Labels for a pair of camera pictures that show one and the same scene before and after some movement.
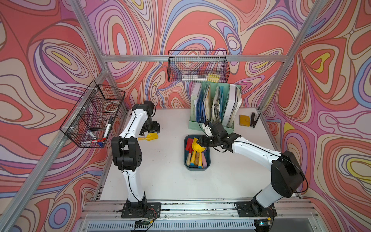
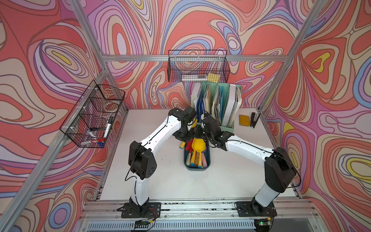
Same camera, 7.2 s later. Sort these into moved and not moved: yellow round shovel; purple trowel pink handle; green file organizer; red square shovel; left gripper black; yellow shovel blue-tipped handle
Moved: left gripper black; yellow round shovel
Not moved: purple trowel pink handle; yellow shovel blue-tipped handle; red square shovel; green file organizer
